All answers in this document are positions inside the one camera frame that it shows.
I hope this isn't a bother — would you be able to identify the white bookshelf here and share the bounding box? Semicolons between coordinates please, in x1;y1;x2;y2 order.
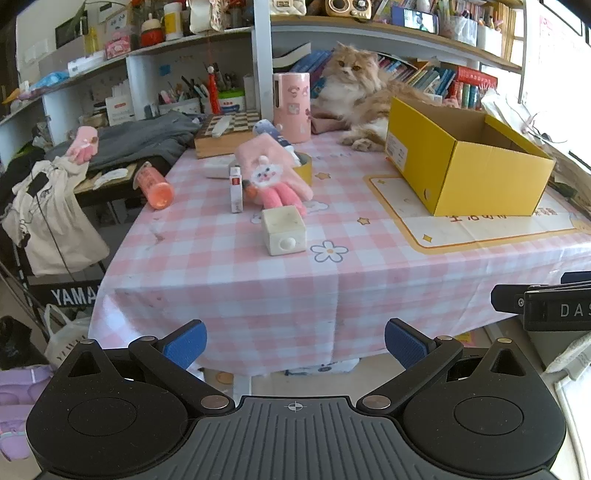
0;0;527;153

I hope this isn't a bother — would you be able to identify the red tassel ornament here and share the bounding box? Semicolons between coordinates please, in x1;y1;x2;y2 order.
207;65;221;115

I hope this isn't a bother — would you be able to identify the pile of papers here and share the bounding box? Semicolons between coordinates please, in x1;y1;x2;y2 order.
480;88;591;204

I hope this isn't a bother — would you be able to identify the black piano keyboard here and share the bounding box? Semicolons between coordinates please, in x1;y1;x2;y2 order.
74;157;174;208

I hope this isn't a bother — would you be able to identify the white staple box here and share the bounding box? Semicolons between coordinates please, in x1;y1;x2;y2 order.
229;166;244;214

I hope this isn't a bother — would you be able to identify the pink bear plush glove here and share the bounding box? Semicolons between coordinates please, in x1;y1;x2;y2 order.
65;127;100;164

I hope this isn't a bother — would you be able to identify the wooden retro radio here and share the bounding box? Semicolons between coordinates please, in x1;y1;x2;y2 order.
325;0;370;20

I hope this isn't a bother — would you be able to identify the black bag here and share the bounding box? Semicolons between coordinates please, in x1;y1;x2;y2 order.
0;316;35;370

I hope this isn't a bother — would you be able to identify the pink checkered desktop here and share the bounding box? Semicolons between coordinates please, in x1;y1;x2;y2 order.
88;122;591;384

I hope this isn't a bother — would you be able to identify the white cloud-shaped card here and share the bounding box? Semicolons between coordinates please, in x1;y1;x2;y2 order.
92;168;127;190

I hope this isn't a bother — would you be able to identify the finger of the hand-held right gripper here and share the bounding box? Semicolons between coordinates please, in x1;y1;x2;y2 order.
491;284;527;315

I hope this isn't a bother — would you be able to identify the smartphone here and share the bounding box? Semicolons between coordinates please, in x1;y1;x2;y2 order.
404;7;438;34

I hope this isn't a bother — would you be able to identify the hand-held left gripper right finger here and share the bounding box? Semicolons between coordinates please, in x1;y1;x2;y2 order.
356;318;540;414

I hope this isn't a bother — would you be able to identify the pink tissue box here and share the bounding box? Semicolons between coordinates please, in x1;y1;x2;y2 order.
105;36;132;59

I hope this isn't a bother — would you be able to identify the pink bunny plush glove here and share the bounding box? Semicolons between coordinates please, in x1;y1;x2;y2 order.
235;134;315;215

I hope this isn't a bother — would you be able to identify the white printed box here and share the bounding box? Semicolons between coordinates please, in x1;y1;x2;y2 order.
105;95;137;125

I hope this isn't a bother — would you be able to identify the white jar with green lid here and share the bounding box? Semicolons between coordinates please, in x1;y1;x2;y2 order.
217;90;246;114

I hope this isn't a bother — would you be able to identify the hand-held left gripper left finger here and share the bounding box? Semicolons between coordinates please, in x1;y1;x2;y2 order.
48;319;235;415

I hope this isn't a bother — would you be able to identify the blue plastic packet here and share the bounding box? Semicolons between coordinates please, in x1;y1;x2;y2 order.
30;71;70;90

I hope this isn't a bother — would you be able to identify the white lace bag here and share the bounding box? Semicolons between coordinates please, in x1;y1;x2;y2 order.
188;0;227;35

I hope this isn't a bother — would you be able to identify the cream cloth bag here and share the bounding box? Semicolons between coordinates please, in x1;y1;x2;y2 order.
0;157;112;278

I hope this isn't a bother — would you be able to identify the wooden chess box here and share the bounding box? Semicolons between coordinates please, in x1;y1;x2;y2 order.
194;111;262;160

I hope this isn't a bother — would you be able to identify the yellow cardboard box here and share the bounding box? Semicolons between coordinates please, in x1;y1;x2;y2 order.
385;96;557;217

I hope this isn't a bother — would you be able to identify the white cube drawer box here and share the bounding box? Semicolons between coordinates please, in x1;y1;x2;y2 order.
262;205;308;256

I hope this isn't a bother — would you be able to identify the grey hoodie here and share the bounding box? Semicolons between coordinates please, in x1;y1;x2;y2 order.
44;111;201;171

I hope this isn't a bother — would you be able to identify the translucent pen container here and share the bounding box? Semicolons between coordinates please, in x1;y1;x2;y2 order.
438;14;478;44

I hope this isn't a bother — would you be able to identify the red and white bottle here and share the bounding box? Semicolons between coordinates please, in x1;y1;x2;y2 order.
141;13;162;47

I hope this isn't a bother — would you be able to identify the pink cylindrical appliance with stickers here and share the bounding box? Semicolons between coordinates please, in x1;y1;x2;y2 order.
272;72;312;144

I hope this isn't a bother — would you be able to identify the orange and white cat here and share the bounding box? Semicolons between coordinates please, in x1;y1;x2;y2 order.
310;41;439;152

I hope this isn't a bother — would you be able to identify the white pen holder with bears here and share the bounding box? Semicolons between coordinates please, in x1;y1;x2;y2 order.
159;99;204;116

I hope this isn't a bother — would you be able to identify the row of books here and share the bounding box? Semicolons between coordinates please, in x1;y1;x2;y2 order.
374;0;525;63
272;41;499;110

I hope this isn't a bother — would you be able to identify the pink bottle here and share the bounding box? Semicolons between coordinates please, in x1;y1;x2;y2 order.
134;162;175;210

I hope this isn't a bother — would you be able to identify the white pen container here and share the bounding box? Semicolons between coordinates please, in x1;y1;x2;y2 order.
478;23;504;56

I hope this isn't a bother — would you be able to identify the yellow tape roll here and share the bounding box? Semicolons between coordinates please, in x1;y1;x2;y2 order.
291;151;314;188

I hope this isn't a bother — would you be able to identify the white quilted handbag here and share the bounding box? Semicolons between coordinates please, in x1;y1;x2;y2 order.
272;0;306;17

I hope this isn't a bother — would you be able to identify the white bottle with yellow label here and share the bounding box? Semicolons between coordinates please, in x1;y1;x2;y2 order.
164;1;184;41

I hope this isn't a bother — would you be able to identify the purple cloth item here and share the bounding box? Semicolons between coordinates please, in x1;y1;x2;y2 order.
0;364;54;462

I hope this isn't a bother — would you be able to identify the white plastic bag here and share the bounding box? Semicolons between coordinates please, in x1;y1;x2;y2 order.
44;305;93;367

